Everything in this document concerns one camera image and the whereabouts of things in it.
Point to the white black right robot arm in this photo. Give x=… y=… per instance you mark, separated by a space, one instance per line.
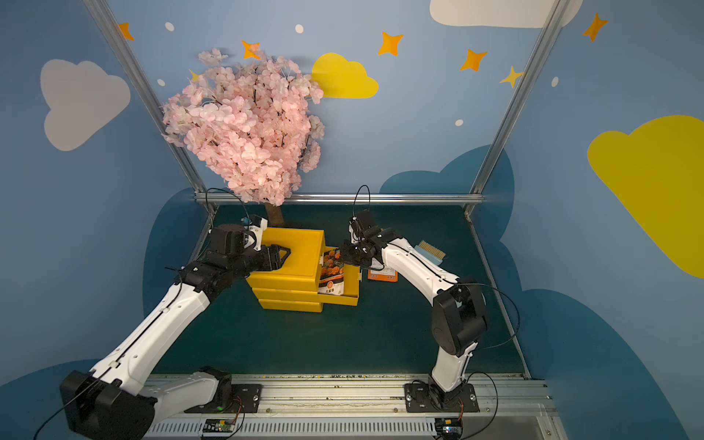
x=459 y=310

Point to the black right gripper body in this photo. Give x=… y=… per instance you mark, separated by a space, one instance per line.
x=357 y=253

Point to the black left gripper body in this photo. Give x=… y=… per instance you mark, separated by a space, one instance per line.
x=263 y=258

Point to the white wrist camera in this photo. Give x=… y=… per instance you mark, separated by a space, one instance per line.
x=354 y=229
x=257 y=226

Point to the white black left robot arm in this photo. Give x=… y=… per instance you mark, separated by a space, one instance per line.
x=112 y=400

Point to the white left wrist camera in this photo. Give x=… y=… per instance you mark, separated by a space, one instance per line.
x=257 y=226

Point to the yellow plastic drawer cabinet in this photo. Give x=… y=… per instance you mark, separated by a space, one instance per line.
x=293 y=287

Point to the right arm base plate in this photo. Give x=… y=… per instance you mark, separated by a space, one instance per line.
x=427 y=397

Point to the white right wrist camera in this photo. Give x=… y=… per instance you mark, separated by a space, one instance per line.
x=354 y=229

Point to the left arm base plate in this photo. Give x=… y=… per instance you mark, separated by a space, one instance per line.
x=243 y=398

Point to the orange bordered seed bag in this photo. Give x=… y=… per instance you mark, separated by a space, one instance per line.
x=383 y=275

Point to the aluminium frame rail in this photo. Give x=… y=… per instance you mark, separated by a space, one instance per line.
x=386 y=199

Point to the pink blossom artificial tree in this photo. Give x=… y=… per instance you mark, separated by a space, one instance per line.
x=251 y=125

